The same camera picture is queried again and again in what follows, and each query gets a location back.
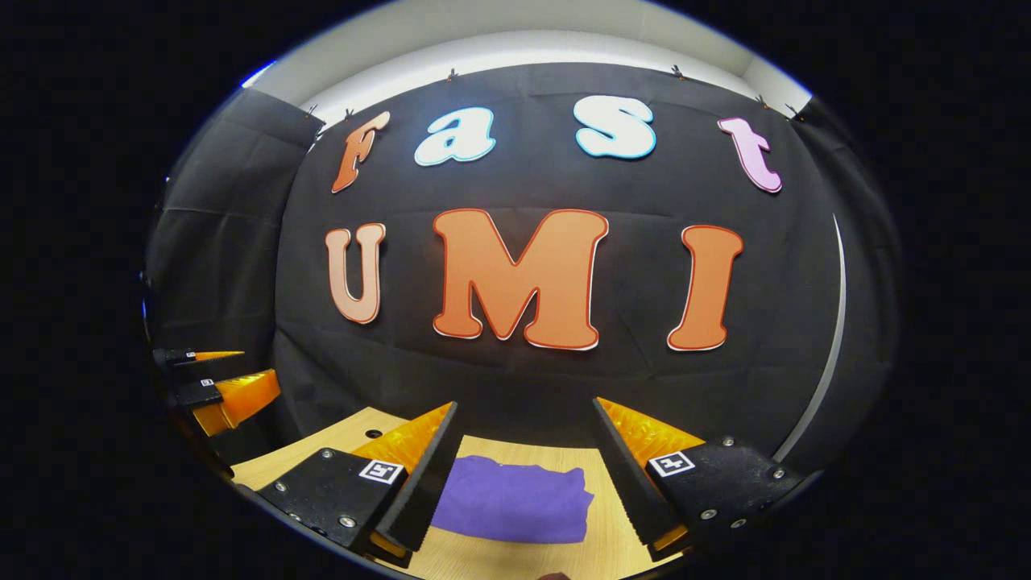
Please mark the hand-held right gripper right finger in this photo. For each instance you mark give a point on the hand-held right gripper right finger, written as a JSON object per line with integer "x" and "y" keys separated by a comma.
{"x": 636, "y": 491}

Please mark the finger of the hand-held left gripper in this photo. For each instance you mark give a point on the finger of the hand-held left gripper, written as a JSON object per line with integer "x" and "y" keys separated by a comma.
{"x": 197, "y": 395}
{"x": 173, "y": 357}

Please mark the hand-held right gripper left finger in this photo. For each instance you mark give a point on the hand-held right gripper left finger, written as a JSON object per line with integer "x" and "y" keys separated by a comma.
{"x": 427, "y": 491}

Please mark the purple shirt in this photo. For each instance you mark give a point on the purple shirt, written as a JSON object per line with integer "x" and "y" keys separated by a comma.
{"x": 515, "y": 499}

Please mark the black backdrop cloth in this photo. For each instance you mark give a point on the black backdrop cloth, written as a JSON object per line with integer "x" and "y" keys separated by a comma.
{"x": 523, "y": 379}

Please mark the white vertical pole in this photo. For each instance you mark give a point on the white vertical pole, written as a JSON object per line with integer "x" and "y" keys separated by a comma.
{"x": 843, "y": 306}

